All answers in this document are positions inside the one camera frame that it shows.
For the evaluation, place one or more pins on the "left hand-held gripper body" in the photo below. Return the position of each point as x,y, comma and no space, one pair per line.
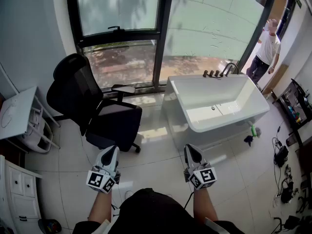
97,179

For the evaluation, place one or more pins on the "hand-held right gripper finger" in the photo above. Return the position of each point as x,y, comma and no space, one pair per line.
187,158
202,160

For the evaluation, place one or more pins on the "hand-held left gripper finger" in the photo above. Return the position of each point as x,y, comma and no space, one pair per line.
116,157
98,160

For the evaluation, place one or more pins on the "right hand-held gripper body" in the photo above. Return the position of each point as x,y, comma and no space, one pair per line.
203,177

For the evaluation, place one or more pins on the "person's left forearm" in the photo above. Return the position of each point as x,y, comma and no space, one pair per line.
100,206

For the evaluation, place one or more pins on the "person's right forearm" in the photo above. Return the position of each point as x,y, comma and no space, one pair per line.
204,203

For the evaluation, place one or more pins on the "white bathtub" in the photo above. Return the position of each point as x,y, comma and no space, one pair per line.
175,130

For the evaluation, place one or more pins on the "person's left white shoe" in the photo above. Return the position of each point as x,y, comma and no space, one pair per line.
128,195

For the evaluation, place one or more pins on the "black cloth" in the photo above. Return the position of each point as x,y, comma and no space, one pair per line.
249,140

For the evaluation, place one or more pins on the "green bottle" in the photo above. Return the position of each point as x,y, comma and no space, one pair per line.
254,130

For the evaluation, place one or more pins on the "person in dark top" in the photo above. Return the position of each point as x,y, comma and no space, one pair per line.
151,211

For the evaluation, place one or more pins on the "white stool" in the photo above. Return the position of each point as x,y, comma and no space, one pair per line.
33,141

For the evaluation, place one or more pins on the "black office chair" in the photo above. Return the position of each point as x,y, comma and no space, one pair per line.
73,94

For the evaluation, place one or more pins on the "white vanity cabinet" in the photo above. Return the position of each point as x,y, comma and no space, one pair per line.
24,203

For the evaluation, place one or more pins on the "black power adapter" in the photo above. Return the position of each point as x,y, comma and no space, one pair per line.
281,156

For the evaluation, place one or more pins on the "brown faucet knob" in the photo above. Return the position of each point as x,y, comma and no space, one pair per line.
212,73
217,73
206,73

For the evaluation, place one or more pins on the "small black box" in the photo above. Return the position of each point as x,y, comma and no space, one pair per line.
291,141

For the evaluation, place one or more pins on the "white square table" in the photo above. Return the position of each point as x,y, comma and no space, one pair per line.
19,116

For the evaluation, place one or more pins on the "black bathtub faucet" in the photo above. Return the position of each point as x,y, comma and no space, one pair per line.
227,71

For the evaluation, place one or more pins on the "black side table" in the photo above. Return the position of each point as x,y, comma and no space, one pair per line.
298,128

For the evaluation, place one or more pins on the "brown wooden board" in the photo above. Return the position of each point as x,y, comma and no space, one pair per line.
280,77

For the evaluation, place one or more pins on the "dark open door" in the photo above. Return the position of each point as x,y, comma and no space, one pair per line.
287,16

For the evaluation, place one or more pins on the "green exit sign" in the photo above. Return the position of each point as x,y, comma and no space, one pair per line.
299,3

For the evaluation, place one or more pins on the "black window frame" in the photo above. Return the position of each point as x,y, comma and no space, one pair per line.
164,33

